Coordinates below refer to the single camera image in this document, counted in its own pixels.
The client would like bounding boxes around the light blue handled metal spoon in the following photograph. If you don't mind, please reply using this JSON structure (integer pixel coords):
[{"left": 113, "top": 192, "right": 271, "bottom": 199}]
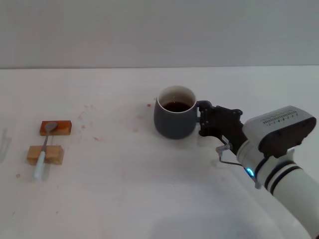
[{"left": 33, "top": 121, "right": 58, "bottom": 179}]

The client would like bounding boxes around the reddish brown wooden block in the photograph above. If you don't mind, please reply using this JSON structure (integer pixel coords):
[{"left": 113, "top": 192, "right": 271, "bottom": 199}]
[{"left": 39, "top": 120, "right": 73, "bottom": 137}]

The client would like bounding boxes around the dark grey ceramic cup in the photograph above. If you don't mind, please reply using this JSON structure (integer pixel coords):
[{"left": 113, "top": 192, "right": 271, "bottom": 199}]
[{"left": 153, "top": 85, "right": 212, "bottom": 140}]

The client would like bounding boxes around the thin grey gripper cable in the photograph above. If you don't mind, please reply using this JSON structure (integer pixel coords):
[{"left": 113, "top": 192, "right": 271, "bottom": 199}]
[{"left": 215, "top": 143, "right": 246, "bottom": 167}]

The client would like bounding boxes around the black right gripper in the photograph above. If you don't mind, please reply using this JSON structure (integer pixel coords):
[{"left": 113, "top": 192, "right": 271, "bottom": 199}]
[{"left": 198, "top": 104, "right": 249, "bottom": 153}]

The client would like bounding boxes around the light tan wooden block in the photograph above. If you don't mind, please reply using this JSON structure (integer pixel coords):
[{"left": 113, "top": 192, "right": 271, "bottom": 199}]
[{"left": 26, "top": 145, "right": 65, "bottom": 166}]

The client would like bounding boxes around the right wrist camera housing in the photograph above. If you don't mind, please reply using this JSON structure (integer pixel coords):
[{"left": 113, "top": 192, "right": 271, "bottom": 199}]
[{"left": 242, "top": 105, "right": 317, "bottom": 159}]

